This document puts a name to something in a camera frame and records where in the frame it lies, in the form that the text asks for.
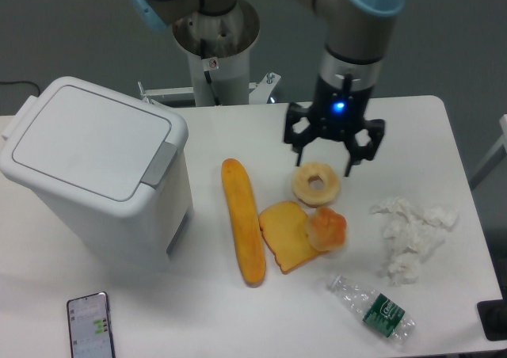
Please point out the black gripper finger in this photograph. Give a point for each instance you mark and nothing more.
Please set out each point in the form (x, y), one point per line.
(357, 153)
(298, 139)

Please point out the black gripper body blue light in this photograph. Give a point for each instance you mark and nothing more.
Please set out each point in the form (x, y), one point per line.
(337, 113)

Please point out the long orange baguette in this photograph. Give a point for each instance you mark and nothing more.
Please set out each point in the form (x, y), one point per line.
(245, 226)

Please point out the white plastic trash can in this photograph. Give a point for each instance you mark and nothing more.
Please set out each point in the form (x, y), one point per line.
(111, 167)

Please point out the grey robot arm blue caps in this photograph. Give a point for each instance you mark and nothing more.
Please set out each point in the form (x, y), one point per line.
(358, 34)

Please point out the round knotted bread roll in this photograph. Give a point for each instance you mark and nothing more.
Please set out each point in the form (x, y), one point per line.
(326, 230)

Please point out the crumpled white tissue paper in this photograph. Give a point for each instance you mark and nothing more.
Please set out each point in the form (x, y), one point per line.
(411, 234)

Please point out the orange toast slice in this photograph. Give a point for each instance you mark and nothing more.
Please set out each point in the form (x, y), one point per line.
(283, 229)

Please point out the clear plastic water bottle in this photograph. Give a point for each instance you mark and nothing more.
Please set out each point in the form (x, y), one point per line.
(377, 311)

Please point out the black device table edge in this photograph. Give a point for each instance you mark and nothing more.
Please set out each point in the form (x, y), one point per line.
(492, 314)

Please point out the black smartphone lit screen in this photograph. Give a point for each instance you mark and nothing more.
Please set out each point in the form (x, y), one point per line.
(89, 326)

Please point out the glazed ring donut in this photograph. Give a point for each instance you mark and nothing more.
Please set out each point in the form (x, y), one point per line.
(315, 184)

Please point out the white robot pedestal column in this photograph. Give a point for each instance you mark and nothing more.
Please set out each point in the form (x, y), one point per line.
(218, 47)

